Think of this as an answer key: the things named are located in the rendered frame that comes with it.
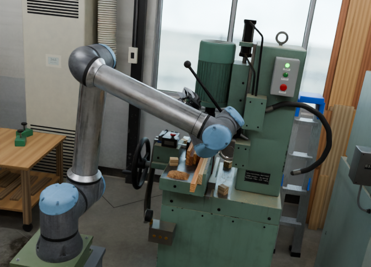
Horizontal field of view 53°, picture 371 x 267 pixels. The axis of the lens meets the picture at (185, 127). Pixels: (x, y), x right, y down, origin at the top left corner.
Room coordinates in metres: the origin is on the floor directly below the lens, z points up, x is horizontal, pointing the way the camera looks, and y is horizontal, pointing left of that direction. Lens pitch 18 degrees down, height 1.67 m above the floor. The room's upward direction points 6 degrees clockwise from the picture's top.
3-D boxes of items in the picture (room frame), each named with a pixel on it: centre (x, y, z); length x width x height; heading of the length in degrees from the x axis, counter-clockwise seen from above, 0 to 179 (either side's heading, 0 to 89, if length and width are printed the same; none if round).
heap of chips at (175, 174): (1.58, 0.01, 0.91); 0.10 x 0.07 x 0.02; 81
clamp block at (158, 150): (1.84, 0.08, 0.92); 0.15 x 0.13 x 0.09; 171
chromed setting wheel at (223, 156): (1.68, -0.22, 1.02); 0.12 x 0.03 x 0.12; 81
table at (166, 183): (1.83, -0.01, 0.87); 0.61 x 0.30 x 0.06; 171
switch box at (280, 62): (1.64, -0.41, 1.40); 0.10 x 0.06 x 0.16; 81
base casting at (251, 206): (1.81, -0.24, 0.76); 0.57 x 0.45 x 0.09; 81
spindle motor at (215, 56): (1.83, -0.12, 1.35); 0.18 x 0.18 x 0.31
